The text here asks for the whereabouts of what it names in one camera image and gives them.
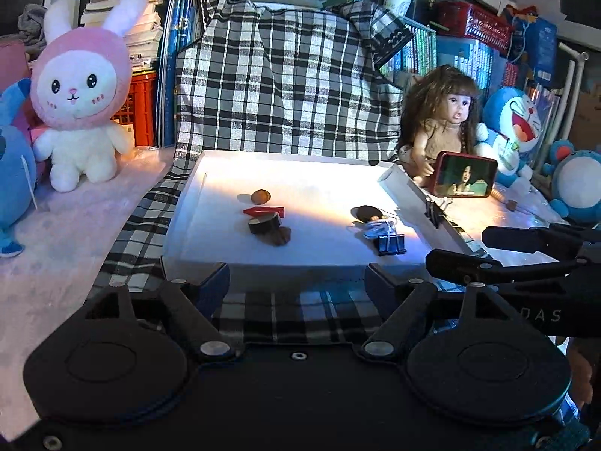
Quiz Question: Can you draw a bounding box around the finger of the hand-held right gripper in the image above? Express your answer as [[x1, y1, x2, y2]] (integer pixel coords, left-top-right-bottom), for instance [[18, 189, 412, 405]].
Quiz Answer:
[[424, 248, 586, 288], [482, 222, 601, 260]]

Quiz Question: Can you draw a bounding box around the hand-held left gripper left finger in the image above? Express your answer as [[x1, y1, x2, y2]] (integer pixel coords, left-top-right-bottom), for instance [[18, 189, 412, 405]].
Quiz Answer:
[[82, 256, 234, 360]]

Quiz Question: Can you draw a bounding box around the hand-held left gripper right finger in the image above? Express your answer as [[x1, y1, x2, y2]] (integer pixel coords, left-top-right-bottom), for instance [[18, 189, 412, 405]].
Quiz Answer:
[[361, 262, 527, 362]]

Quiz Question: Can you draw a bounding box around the blue binder clip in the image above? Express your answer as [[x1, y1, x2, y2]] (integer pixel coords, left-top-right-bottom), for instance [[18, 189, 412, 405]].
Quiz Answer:
[[374, 225, 407, 257]]

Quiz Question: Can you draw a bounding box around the small blue white trinket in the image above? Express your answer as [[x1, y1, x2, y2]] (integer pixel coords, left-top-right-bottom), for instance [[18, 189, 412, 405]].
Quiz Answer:
[[361, 218, 391, 239]]

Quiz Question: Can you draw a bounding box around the white cardboard box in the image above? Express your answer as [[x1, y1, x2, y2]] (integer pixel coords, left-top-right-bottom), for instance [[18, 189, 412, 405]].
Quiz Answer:
[[162, 150, 495, 281]]

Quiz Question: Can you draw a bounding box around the brown walnut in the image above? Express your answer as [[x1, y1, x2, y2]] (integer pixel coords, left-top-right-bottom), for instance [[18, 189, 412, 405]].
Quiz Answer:
[[267, 226, 292, 248]]

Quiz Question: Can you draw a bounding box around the long red cone piece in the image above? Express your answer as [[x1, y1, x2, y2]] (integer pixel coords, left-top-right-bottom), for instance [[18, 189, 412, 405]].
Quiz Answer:
[[243, 205, 286, 218]]

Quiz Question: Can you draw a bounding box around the person's right hand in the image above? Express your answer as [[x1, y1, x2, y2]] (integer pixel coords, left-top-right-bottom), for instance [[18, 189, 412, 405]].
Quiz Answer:
[[565, 338, 596, 412]]

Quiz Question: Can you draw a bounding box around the blue round plush toy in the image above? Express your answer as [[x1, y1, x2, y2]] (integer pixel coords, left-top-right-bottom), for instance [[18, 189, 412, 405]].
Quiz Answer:
[[542, 138, 601, 227]]

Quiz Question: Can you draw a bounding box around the black binder clip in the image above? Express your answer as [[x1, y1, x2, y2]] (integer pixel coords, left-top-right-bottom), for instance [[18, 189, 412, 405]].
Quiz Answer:
[[424, 199, 447, 229]]

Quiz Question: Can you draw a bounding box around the phone in red case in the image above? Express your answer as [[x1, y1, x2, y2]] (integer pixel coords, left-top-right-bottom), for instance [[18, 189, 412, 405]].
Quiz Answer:
[[431, 151, 499, 198]]

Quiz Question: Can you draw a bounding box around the blue robot cat plush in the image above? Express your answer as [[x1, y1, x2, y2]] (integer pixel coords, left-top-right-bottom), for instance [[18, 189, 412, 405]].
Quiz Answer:
[[474, 86, 548, 189]]

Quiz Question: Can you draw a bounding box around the brown cardboard carton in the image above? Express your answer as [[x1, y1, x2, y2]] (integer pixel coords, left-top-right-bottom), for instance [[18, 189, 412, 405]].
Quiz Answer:
[[565, 89, 601, 151]]

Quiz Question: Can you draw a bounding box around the white plastic pipe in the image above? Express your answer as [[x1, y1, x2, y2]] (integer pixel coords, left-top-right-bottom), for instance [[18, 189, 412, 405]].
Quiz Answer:
[[549, 42, 590, 144]]

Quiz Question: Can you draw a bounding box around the brown-haired doll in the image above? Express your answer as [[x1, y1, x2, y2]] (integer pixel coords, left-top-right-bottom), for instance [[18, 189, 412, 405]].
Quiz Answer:
[[396, 65, 482, 189]]

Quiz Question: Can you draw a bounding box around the row of teal-spined books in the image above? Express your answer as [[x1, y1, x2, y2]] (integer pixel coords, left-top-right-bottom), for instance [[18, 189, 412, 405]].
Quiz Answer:
[[380, 16, 522, 104]]

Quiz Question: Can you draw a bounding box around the red plastic crate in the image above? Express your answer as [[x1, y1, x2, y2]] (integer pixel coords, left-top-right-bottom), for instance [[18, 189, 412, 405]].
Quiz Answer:
[[110, 70, 159, 149]]

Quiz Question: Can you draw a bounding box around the blue paper bag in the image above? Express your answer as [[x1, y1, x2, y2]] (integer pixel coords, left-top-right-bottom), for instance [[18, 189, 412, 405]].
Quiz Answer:
[[500, 4, 560, 90]]

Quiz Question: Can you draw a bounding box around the black white plaid cloth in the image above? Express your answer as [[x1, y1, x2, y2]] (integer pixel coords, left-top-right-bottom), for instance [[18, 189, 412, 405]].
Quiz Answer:
[[85, 0, 590, 437]]

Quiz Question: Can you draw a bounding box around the row of tall blue books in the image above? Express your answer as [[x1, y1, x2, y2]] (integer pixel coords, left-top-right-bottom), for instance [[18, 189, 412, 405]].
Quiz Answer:
[[154, 0, 208, 149]]

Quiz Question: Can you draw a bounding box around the red plastic basket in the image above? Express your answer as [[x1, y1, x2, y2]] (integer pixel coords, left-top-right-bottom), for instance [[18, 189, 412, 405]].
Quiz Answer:
[[434, 0, 513, 55]]

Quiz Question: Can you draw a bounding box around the blue dinosaur plush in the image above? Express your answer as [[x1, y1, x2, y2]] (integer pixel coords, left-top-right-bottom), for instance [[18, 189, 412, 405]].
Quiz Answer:
[[0, 77, 39, 259]]

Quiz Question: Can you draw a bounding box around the pink hooded bunny plush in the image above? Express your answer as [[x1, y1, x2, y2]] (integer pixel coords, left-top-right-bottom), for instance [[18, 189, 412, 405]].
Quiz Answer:
[[30, 0, 150, 194]]

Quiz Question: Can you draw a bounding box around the stack of flat books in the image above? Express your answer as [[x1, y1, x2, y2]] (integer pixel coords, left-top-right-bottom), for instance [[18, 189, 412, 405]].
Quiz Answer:
[[79, 0, 191, 76]]

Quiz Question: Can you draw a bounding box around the pink miniature house model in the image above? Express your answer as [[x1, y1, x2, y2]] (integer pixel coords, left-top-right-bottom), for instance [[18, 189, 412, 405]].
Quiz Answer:
[[0, 39, 32, 86]]

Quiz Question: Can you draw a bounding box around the grey crumpled cloth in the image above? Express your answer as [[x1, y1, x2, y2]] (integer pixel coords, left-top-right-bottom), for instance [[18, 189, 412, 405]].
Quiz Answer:
[[17, 3, 48, 58]]

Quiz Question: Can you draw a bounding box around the white cable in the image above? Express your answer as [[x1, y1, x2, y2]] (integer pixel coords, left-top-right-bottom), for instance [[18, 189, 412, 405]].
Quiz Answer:
[[21, 157, 39, 210]]

